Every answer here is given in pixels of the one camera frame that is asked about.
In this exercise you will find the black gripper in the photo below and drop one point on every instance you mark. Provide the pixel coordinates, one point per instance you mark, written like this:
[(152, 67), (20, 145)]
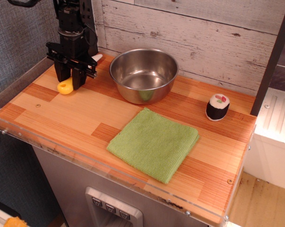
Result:
[(73, 46)]

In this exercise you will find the yellow handled white toy knife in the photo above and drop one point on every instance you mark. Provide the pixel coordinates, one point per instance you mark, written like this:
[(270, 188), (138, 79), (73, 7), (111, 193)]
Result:
[(66, 86)]

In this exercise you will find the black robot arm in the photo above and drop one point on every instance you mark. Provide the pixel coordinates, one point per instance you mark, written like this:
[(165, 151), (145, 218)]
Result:
[(69, 16)]

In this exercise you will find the green cloth towel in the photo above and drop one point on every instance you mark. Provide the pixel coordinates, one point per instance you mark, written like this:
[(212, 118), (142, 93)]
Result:
[(153, 144)]

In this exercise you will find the stainless steel bowl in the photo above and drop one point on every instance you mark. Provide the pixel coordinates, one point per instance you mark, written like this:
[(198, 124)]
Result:
[(144, 76)]

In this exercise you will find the clear acrylic edge guard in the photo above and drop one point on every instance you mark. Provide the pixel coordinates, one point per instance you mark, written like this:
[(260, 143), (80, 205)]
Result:
[(199, 194)]

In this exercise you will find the silver toy dispenser panel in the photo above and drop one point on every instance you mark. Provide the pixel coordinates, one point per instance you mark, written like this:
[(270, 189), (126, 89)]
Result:
[(107, 211)]

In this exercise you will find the plush sushi roll toy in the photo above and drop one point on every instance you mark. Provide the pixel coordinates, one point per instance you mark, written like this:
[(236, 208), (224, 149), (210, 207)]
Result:
[(217, 107)]

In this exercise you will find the yellow plush object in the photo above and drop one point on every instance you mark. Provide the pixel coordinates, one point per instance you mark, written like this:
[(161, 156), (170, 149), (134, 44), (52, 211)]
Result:
[(15, 222)]

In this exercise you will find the white toy sink counter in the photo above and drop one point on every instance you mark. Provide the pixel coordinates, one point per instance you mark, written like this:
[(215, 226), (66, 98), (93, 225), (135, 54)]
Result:
[(266, 155)]

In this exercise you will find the dark grey right post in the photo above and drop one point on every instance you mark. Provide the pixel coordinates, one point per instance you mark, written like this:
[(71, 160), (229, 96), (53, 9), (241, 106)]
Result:
[(272, 63)]

